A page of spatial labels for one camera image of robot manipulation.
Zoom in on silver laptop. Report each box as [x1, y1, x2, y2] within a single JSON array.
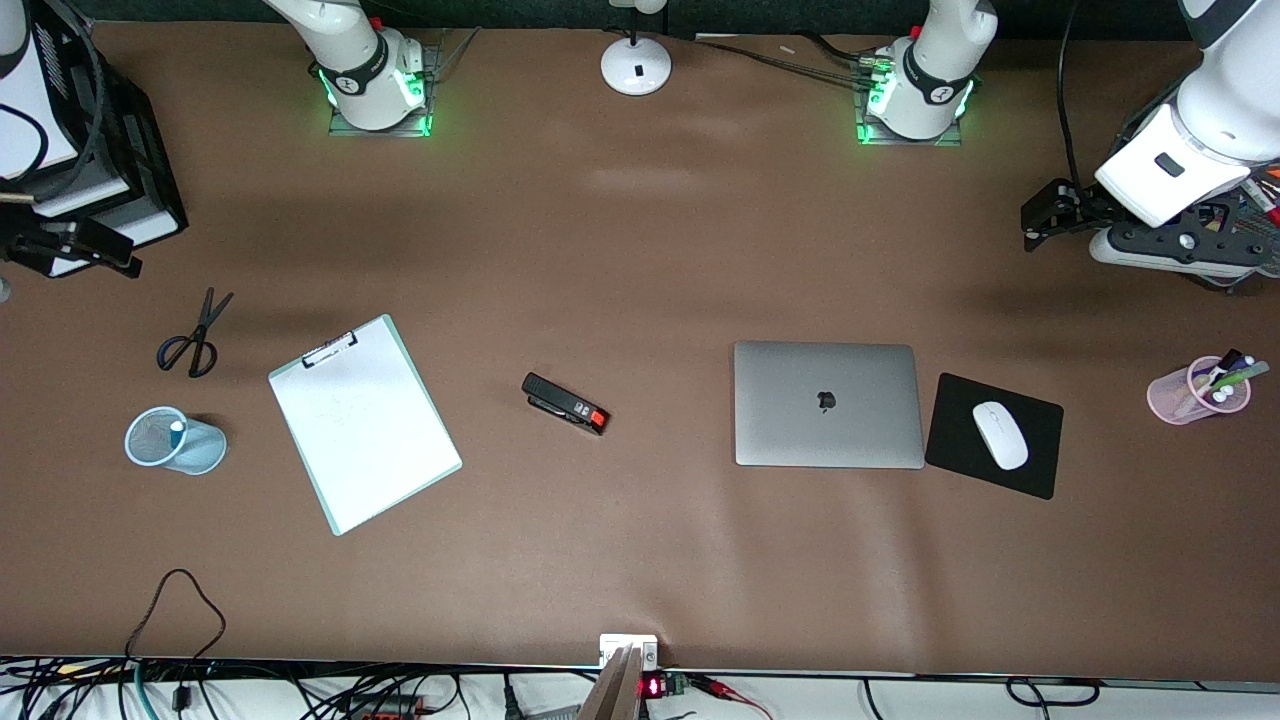
[[733, 341, 926, 469]]

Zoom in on green marker in cup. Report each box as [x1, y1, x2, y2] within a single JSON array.
[[1208, 360, 1272, 394]]

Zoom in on white paper sheet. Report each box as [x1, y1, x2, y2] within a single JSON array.
[[35, 165, 133, 216], [0, 22, 81, 184], [50, 205, 183, 276]]

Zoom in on black stacked letter tray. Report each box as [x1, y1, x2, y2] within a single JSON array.
[[0, 0, 189, 279]]

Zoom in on black scissors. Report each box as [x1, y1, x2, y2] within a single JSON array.
[[156, 288, 235, 379]]

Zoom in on pink translucent pen cup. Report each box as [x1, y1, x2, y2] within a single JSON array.
[[1147, 355, 1253, 426]]

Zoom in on blue mesh pen cup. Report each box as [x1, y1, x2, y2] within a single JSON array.
[[124, 405, 228, 476]]

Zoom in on white computer mouse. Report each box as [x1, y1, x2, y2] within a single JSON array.
[[972, 401, 1030, 471]]

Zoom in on black mouse pad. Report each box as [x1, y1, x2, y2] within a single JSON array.
[[925, 373, 1065, 501]]

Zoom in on teal clipboard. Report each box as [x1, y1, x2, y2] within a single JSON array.
[[268, 314, 463, 537]]

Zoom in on white clipboard paper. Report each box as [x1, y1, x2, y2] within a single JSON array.
[[270, 318, 459, 531]]

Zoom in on white round stand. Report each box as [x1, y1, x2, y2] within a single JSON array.
[[600, 0, 673, 97]]

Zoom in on black stapler with red tip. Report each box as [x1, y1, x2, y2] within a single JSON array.
[[521, 372, 611, 437]]

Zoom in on red power strip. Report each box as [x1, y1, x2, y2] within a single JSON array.
[[345, 693, 426, 720]]

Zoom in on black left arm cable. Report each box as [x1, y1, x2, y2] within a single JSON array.
[[1057, 0, 1087, 187]]

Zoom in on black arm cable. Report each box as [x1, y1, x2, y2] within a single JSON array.
[[0, 0, 106, 196], [1057, 0, 1087, 187]]

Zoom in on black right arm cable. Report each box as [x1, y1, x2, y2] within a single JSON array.
[[0, 0, 106, 196]]

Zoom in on black wire mesh tray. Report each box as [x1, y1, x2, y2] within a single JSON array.
[[1115, 40, 1280, 296]]

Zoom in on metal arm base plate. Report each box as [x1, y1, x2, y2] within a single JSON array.
[[855, 50, 963, 148], [328, 40, 433, 138]]

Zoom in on black base cable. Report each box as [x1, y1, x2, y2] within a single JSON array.
[[690, 33, 881, 89]]

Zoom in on black looped cable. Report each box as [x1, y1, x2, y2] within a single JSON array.
[[124, 568, 227, 663]]

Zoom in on thin clear cable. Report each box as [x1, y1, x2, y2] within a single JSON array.
[[430, 27, 482, 81]]

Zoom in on black flat loop cable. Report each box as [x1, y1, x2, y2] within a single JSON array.
[[1005, 677, 1103, 707]]

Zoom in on red cable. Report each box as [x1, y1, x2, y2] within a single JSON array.
[[690, 675, 773, 720]]

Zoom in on white mounting bracket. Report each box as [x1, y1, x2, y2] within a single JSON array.
[[599, 633, 660, 671]]

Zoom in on grey camera pole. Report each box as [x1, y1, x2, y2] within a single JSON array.
[[577, 645, 646, 720]]

